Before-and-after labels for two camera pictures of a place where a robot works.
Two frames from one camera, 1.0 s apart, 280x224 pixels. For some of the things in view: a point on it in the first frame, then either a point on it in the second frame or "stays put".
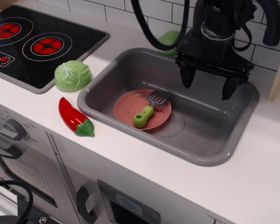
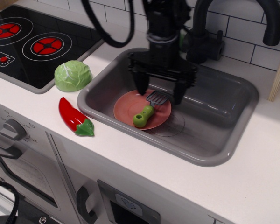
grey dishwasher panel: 121,208 stays put
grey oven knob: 14,129 stays put
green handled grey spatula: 156,97 stays put
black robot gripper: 218,56 to 164,61
